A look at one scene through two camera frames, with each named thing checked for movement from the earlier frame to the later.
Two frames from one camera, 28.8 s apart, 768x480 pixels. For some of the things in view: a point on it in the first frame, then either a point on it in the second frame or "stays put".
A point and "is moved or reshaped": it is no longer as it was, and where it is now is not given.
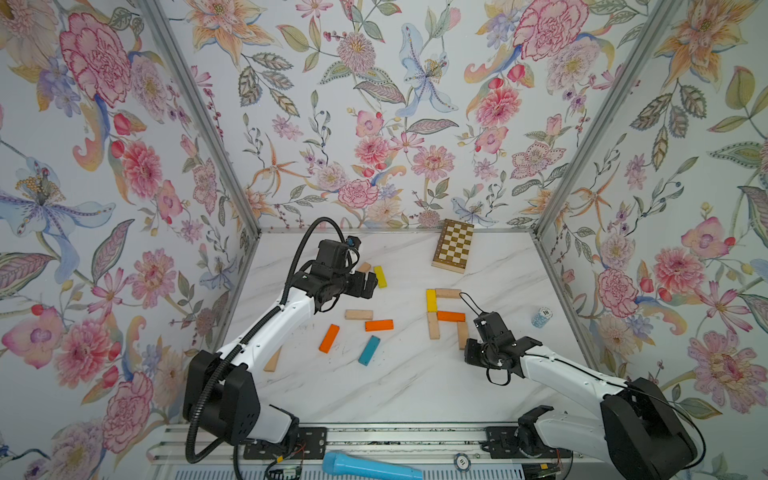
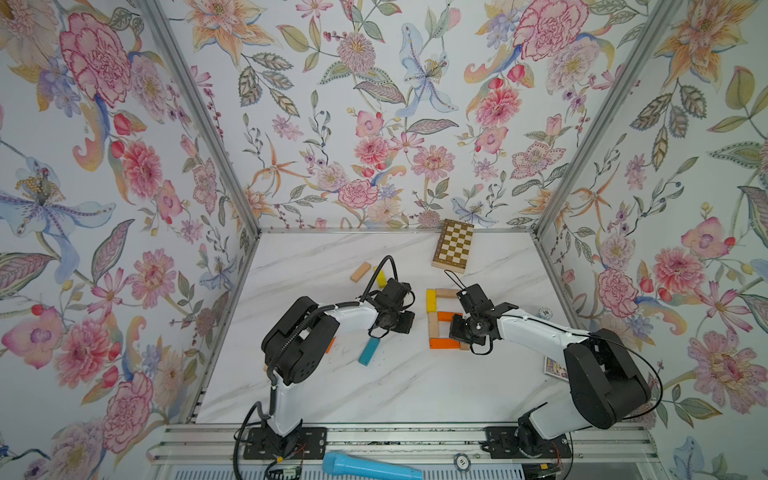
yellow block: (431, 301) stays put
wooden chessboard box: (452, 246) stays put
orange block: (451, 316) stays put
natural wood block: (433, 324) stays put
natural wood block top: (448, 293) stays put
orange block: (379, 325) is moved or reshaped
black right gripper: (469, 352) to (455, 334)
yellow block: (381, 276) stays put
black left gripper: (369, 287) to (407, 322)
